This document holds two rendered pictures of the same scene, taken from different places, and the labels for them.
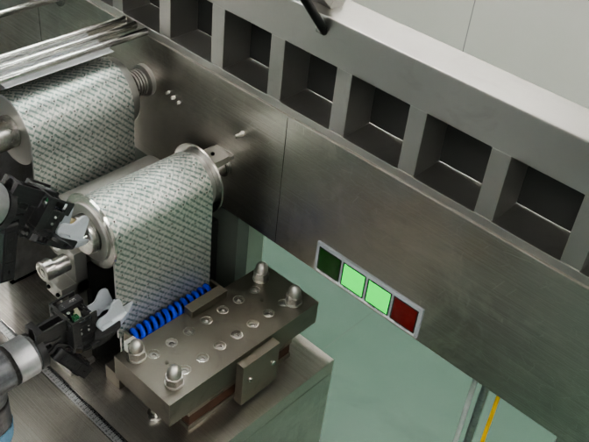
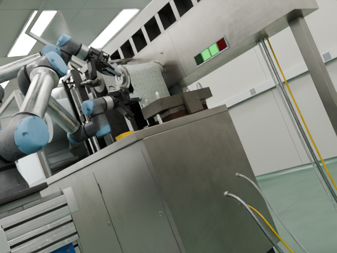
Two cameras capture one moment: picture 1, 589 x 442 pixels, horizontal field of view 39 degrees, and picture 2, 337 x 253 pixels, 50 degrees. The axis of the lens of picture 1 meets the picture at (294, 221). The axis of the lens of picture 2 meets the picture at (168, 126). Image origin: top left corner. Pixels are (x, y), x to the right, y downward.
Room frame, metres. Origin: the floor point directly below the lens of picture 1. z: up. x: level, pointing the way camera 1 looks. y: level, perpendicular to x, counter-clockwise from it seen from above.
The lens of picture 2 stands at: (-0.81, -0.10, 0.75)
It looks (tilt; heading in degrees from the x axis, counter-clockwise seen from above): 4 degrees up; 9
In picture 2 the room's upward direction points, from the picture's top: 22 degrees counter-clockwise
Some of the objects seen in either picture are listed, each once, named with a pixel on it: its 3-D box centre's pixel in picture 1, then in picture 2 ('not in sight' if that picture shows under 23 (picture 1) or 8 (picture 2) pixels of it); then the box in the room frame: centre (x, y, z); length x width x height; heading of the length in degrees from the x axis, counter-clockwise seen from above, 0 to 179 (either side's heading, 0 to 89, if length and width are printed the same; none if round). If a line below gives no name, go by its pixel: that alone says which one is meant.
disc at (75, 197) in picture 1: (90, 231); (122, 78); (1.14, 0.36, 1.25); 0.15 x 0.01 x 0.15; 51
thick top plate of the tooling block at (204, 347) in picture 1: (221, 338); (178, 102); (1.15, 0.12, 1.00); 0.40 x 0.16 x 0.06; 141
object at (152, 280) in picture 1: (165, 275); (152, 93); (1.19, 0.24, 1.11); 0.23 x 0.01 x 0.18; 141
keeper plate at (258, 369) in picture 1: (258, 372); (193, 102); (1.10, 0.04, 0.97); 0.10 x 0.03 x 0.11; 141
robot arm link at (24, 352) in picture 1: (20, 357); (106, 103); (0.95, 0.44, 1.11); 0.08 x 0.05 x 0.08; 51
